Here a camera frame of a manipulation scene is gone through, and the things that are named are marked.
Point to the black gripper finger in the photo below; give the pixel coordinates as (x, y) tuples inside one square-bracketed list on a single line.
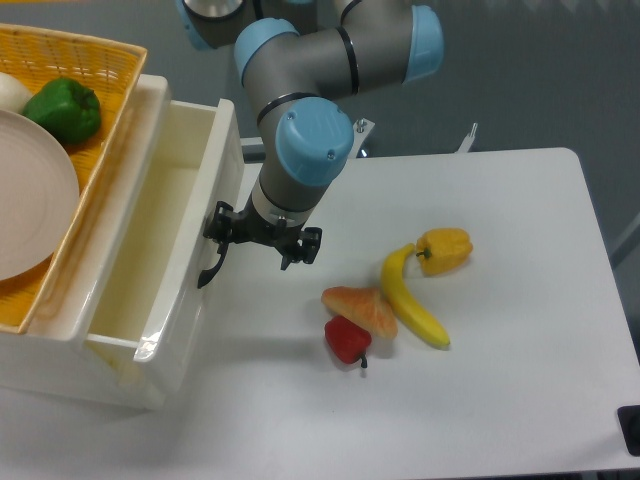
[(222, 227), (300, 245)]

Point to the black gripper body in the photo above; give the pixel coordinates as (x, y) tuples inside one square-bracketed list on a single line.
[(251, 227)]

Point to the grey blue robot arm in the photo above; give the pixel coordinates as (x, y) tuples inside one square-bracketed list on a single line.
[(294, 74)]

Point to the white drawer cabinet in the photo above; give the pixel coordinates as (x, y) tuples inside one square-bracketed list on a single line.
[(51, 356)]

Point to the orange croissant bread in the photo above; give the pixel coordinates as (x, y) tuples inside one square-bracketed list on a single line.
[(365, 307)]

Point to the red bell pepper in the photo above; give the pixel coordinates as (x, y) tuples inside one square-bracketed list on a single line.
[(348, 341)]

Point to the yellow banana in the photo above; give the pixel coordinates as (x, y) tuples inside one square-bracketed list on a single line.
[(406, 307)]

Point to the yellow bell pepper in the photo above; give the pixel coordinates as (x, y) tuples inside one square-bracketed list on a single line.
[(442, 250)]

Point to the pink round plate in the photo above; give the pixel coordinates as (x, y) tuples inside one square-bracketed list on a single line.
[(39, 194)]

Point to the green bell pepper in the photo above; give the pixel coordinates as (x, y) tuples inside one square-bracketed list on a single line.
[(67, 109)]

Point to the white onion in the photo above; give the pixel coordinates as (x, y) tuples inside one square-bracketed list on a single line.
[(14, 95)]

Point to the yellow woven basket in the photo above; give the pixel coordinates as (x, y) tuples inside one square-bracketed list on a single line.
[(36, 56)]

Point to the black corner device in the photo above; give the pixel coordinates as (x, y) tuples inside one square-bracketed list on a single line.
[(629, 420)]

